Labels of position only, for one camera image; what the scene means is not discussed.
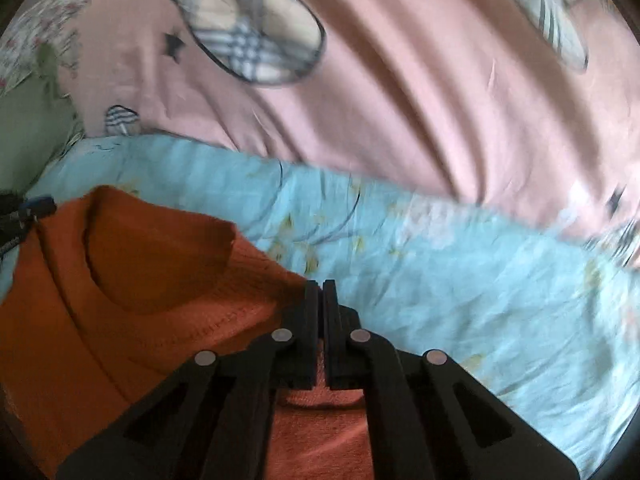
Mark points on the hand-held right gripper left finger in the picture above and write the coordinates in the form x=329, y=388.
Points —
x=306, y=332

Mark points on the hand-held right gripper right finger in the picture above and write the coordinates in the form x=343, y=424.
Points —
x=334, y=332

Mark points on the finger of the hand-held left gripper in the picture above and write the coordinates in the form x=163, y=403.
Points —
x=25, y=212

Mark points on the orange knit sweater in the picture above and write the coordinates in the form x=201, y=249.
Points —
x=125, y=280

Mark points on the light blue floral bedsheet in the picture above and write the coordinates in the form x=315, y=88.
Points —
x=450, y=290

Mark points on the floral green pillow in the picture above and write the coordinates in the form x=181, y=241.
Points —
x=35, y=85

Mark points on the pink printed blanket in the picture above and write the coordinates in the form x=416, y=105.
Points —
x=400, y=100

